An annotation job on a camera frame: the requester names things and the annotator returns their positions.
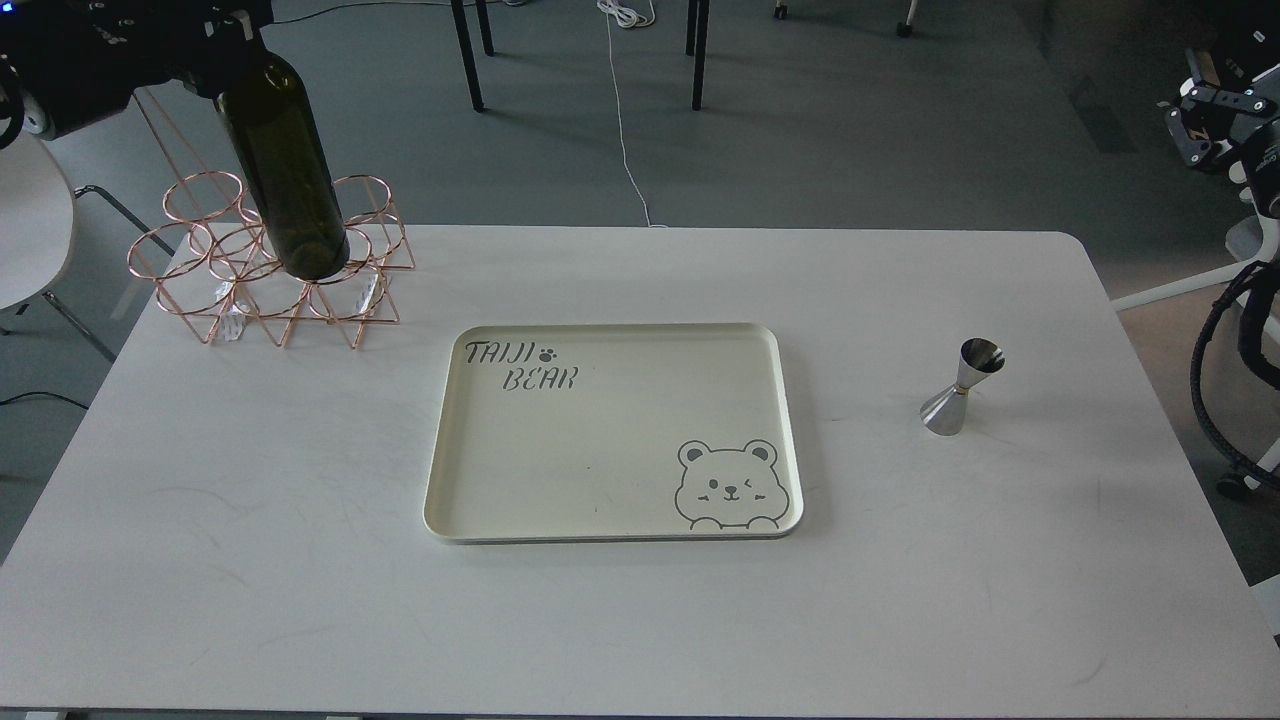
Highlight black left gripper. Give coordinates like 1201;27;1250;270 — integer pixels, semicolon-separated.
1;1;273;141

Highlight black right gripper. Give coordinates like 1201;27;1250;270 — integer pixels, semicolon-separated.
1165;50;1279;219

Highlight dark green wine bottle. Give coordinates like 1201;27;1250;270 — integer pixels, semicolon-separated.
215;38;349;281

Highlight steel double jigger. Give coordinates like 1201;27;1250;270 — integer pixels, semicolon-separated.
919;337;1005;436

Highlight black case on floor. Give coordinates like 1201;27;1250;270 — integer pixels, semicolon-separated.
1207;13;1279;92

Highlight white chair left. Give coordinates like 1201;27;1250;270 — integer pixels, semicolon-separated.
1;135;151;363

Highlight black table legs left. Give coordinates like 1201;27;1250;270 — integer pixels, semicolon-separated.
449;0;495;113

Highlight black table legs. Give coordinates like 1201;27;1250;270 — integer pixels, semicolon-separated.
449;0;495;113
684;0;710;111

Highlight black table legs right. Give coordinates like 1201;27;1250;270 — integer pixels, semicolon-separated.
684;0;710;111

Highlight cream bear serving tray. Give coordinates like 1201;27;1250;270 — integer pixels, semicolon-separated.
424;323;805;543

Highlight rose gold wire wine rack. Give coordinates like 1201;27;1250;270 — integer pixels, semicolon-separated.
127;152;417;348

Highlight white floor cable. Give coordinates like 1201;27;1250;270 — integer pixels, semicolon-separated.
596;0;668;229

